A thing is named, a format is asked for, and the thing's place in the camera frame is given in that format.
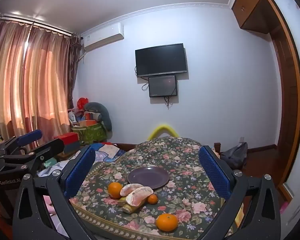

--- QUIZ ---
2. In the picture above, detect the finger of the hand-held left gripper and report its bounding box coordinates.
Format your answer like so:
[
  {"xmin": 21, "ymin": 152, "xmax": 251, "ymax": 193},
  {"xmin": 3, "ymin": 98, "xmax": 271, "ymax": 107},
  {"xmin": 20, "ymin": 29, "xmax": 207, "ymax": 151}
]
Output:
[
  {"xmin": 0, "ymin": 129, "xmax": 42, "ymax": 155},
  {"xmin": 0, "ymin": 139, "xmax": 65, "ymax": 175}
]

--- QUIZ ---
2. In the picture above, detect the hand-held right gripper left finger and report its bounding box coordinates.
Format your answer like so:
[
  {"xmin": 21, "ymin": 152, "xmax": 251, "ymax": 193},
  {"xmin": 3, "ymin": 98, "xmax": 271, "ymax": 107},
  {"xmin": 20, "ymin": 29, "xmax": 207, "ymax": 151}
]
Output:
[{"xmin": 12, "ymin": 145, "xmax": 97, "ymax": 240}]

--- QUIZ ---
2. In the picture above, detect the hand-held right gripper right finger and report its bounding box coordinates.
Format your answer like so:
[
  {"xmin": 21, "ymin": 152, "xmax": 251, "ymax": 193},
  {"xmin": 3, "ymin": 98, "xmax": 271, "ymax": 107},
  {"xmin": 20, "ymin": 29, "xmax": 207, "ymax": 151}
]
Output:
[{"xmin": 199, "ymin": 145, "xmax": 282, "ymax": 240}]

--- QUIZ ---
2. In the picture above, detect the large round orange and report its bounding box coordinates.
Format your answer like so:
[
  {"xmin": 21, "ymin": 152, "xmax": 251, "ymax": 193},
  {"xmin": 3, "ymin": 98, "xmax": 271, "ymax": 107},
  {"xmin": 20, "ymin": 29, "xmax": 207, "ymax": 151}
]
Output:
[{"xmin": 108, "ymin": 182, "xmax": 123, "ymax": 199}]

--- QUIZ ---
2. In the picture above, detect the purple round plate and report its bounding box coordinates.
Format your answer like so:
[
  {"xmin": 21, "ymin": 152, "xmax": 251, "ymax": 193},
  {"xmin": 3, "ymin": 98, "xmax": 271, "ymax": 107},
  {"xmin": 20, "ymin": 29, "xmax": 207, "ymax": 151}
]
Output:
[{"xmin": 127, "ymin": 166, "xmax": 170, "ymax": 190}]

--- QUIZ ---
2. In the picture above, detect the flattish orange with stem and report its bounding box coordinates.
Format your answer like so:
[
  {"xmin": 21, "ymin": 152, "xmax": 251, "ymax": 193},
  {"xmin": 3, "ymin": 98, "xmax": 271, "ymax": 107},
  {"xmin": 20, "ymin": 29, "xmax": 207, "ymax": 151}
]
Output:
[{"xmin": 156, "ymin": 213, "xmax": 178, "ymax": 231}]

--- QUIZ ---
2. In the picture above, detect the red flat box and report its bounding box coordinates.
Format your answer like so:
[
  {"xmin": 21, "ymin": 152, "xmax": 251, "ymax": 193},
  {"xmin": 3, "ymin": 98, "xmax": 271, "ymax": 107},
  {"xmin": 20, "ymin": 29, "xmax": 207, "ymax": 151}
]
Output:
[{"xmin": 54, "ymin": 132, "xmax": 80, "ymax": 153}]

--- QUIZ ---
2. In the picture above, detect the grey bag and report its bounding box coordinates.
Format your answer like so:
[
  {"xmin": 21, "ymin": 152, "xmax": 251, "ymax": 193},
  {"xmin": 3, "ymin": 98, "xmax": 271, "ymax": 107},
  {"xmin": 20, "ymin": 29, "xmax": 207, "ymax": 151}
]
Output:
[{"xmin": 220, "ymin": 142, "xmax": 248, "ymax": 170}]

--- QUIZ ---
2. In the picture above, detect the patchwork quilt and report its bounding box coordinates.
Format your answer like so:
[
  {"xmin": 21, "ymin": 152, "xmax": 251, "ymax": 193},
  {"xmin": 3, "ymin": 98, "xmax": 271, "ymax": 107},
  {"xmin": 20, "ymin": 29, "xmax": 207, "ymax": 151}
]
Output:
[{"xmin": 91, "ymin": 142, "xmax": 122, "ymax": 164}]

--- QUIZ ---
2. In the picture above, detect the floral blanket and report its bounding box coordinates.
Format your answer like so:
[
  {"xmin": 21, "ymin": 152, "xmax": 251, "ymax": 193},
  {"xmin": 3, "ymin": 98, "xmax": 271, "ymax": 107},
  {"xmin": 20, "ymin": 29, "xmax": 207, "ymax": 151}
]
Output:
[{"xmin": 69, "ymin": 136, "xmax": 240, "ymax": 237}]

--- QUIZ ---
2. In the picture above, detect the green storage box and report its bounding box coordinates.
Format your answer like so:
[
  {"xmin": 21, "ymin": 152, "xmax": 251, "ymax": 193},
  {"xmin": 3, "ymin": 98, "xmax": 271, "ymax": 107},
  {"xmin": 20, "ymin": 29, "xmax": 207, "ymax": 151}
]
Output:
[{"xmin": 70, "ymin": 122, "xmax": 108, "ymax": 145}]

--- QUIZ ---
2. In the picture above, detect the red bag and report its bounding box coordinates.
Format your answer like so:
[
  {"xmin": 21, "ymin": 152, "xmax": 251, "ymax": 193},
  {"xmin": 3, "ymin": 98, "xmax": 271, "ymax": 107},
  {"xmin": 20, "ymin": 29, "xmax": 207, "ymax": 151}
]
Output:
[{"xmin": 77, "ymin": 97, "xmax": 89, "ymax": 110}]

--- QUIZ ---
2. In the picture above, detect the pink curtain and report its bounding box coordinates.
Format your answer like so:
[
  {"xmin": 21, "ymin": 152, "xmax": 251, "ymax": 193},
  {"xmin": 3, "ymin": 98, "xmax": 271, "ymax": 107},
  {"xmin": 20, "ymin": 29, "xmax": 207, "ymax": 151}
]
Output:
[{"xmin": 0, "ymin": 11, "xmax": 82, "ymax": 150}]

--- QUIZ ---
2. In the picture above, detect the yellow hoop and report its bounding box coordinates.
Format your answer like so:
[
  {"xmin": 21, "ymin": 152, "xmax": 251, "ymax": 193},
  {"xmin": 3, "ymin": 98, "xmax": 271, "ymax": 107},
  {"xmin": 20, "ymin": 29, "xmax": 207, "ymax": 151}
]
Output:
[{"xmin": 147, "ymin": 123, "xmax": 178, "ymax": 140}]

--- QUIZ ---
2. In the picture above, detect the white air conditioner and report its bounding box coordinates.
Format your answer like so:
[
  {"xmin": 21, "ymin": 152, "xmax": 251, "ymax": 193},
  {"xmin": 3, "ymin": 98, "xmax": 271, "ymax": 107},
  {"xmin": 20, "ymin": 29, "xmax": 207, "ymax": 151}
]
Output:
[{"xmin": 80, "ymin": 22, "xmax": 125, "ymax": 53}]

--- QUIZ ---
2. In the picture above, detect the wooden overhead cabinet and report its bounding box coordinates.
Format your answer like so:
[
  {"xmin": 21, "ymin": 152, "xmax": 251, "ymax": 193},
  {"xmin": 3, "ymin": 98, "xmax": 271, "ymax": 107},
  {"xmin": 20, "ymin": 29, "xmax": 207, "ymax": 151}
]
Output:
[{"xmin": 232, "ymin": 0, "xmax": 278, "ymax": 34}]

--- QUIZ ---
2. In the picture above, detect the small black wall monitor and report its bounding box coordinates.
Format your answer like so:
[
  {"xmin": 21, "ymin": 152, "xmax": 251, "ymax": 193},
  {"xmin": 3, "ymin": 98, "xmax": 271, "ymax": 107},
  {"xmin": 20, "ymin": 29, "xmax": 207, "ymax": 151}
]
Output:
[{"xmin": 148, "ymin": 75, "xmax": 178, "ymax": 98}]

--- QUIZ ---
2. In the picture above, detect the wooden door frame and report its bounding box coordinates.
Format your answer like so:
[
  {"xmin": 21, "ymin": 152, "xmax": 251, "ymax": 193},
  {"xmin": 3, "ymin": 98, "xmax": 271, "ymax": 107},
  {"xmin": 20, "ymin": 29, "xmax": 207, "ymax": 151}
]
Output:
[{"xmin": 264, "ymin": 0, "xmax": 300, "ymax": 202}]

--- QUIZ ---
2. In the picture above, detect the black wall television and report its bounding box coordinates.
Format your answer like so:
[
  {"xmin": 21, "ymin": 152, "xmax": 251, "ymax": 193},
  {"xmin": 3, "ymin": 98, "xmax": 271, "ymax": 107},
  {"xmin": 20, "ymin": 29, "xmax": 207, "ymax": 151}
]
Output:
[{"xmin": 135, "ymin": 43, "xmax": 188, "ymax": 78}]

